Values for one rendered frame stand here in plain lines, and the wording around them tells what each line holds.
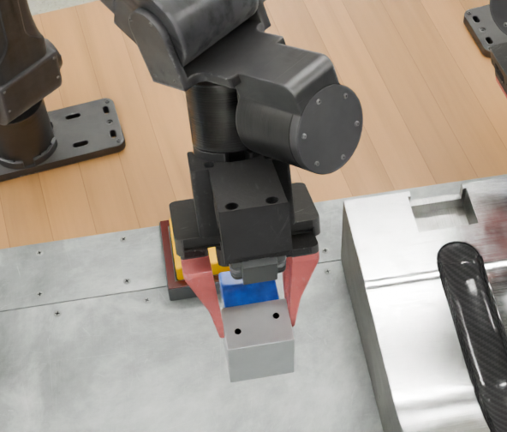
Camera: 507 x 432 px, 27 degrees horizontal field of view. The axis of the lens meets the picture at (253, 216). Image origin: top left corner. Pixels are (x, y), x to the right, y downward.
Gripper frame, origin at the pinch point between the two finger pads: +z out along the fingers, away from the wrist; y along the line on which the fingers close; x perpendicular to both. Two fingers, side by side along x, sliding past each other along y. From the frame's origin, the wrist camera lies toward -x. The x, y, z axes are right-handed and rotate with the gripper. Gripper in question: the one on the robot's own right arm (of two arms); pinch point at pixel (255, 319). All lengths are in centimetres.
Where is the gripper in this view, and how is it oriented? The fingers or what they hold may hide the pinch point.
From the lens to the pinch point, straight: 80.9
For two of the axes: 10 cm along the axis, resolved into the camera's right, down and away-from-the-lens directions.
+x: -1.3, -4.2, 9.0
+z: 1.0, 8.9, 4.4
